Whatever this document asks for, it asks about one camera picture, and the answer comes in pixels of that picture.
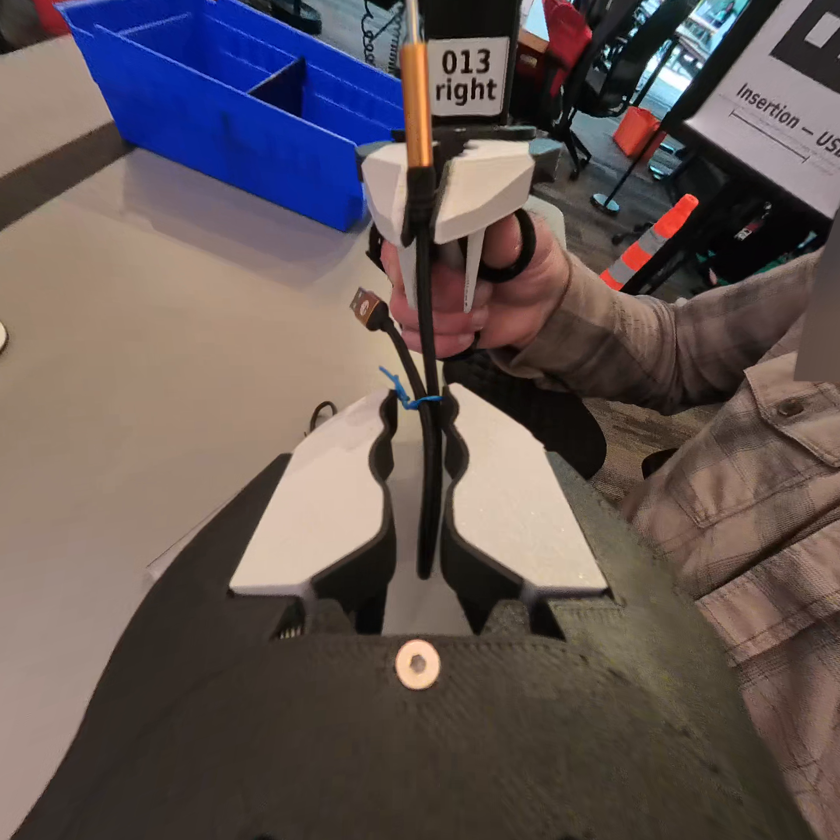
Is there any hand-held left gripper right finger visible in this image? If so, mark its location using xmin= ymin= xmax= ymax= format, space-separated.
xmin=438 ymin=382 xmax=611 ymax=641

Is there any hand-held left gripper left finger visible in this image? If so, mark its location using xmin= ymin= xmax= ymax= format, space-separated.
xmin=228 ymin=387 xmax=401 ymax=636

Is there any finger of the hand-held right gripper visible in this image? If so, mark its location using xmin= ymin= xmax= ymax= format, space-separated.
xmin=361 ymin=141 xmax=421 ymax=247
xmin=432 ymin=140 xmax=537 ymax=242

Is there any black cable with gold plugs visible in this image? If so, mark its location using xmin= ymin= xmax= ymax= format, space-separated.
xmin=348 ymin=0 xmax=447 ymax=581

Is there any blue twist tie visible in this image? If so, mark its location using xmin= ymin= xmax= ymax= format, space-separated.
xmin=379 ymin=366 xmax=447 ymax=411

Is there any blue storage bin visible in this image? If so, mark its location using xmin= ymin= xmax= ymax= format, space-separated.
xmin=56 ymin=0 xmax=408 ymax=232

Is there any person's right hand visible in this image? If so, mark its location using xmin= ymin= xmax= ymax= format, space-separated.
xmin=381 ymin=209 xmax=572 ymax=361

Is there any black quilted pad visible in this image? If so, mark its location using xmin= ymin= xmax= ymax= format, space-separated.
xmin=443 ymin=351 xmax=608 ymax=480

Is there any black round-base stand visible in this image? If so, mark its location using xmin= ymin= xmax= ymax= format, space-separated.
xmin=591 ymin=112 xmax=665 ymax=215

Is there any black office chair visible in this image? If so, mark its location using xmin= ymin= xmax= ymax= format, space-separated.
xmin=558 ymin=0 xmax=677 ymax=179

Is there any red floor box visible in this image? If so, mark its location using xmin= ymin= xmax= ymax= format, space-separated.
xmin=613 ymin=106 xmax=664 ymax=158

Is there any person's plaid shirt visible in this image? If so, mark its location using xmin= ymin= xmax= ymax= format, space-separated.
xmin=620 ymin=322 xmax=840 ymax=840

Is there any black white marker sign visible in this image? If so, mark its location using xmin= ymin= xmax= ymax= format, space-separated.
xmin=682 ymin=0 xmax=840 ymax=217

